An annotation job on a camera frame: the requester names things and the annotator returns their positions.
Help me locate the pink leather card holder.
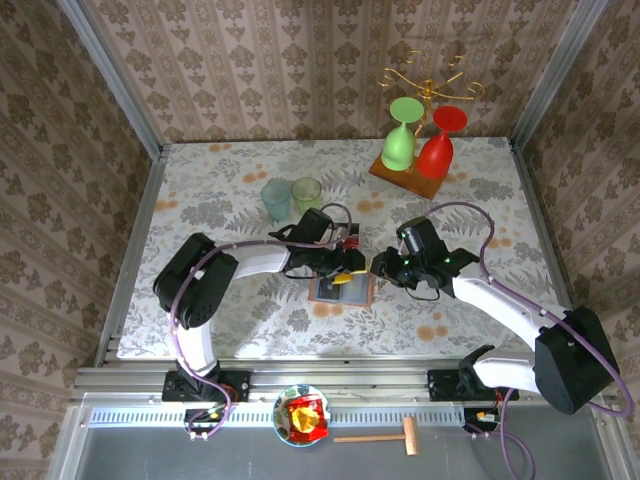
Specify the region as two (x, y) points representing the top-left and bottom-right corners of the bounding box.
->
(307, 272), (376, 308)

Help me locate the green translucent plastic cup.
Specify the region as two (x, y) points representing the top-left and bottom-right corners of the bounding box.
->
(290, 176), (324, 217)

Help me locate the blue translucent plastic cup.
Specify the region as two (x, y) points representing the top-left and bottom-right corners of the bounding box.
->
(259, 179), (294, 223)

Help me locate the red plastic wine glass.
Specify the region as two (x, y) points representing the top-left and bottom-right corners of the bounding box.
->
(415, 104), (469, 181)

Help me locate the green plastic wine glass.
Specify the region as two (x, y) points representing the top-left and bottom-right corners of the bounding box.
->
(380, 96), (424, 172)

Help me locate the patterned ceramic plate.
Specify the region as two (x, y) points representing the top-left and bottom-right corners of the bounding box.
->
(272, 383), (333, 449)

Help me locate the red snack bag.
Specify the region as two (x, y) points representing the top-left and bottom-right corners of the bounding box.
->
(285, 393), (330, 444)

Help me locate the black connector block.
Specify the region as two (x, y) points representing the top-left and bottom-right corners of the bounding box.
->
(183, 408), (225, 435)
(462, 407), (502, 435)

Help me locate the small wooden mallet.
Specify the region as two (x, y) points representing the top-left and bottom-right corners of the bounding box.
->
(332, 415), (420, 457)

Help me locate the grey metal shelf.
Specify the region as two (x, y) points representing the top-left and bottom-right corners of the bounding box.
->
(47, 394), (640, 480)

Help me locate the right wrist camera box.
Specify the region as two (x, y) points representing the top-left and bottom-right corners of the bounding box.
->
(396, 216), (442, 257)

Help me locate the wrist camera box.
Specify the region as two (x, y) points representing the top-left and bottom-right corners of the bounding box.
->
(396, 216), (442, 257)
(291, 207), (337, 247)

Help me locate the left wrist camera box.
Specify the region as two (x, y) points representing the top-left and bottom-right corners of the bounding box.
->
(291, 207), (337, 247)

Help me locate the gold wire rack wooden base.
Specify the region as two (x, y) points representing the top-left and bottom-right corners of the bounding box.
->
(368, 49), (487, 202)

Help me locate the aluminium frame cross rail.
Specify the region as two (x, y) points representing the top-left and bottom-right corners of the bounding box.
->
(73, 357), (617, 407)

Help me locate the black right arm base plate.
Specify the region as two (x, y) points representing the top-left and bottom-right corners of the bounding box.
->
(427, 368), (520, 402)

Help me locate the aluminium table side rail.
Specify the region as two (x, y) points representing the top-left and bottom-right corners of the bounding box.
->
(507, 138), (604, 365)
(93, 149), (169, 369)

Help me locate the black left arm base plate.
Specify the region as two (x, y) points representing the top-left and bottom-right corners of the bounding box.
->
(162, 370), (252, 404)

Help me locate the white slotted cable duct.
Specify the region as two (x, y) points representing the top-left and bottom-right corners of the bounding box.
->
(88, 407), (469, 429)

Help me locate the aluminium frame post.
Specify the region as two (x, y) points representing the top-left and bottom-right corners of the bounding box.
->
(510, 0), (610, 149)
(56, 0), (165, 160)

